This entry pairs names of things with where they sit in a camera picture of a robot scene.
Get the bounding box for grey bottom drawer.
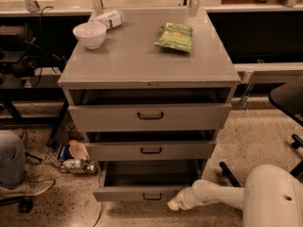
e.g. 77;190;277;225
93;159;206;201

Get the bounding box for grey drawer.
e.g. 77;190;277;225
93;159;206;201
68;103;231;132
85;141;216;161

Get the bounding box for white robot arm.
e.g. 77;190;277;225
168;165;303;227

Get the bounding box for grey metal drawer cabinet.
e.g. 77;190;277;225
58;7;242;175

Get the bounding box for grey top drawer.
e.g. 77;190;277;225
68;103;231;132

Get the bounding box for grey middle drawer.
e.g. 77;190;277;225
85;141;216;161

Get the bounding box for green chip bag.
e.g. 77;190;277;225
154;23;193;53

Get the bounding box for clear plastic cup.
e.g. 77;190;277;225
69;140;89;161

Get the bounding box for white ceramic bowl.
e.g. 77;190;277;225
73;22;107;49

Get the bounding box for white plastic bottle lying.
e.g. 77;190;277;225
90;9;124;30

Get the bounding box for green glass bottle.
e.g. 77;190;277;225
62;159;97;175

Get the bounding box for blue soda can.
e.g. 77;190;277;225
57;144;70;162

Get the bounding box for black machine on left shelf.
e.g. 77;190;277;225
0;25;66;88

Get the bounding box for tan sneaker shoe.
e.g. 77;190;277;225
0;179;55;198

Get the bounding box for person leg in jeans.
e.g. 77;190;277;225
0;131;26;190

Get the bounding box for black office chair caster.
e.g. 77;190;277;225
0;197;33;214

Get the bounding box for black wire basket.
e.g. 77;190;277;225
45;113;98;175

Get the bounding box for black cable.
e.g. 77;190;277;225
24;6;61;89

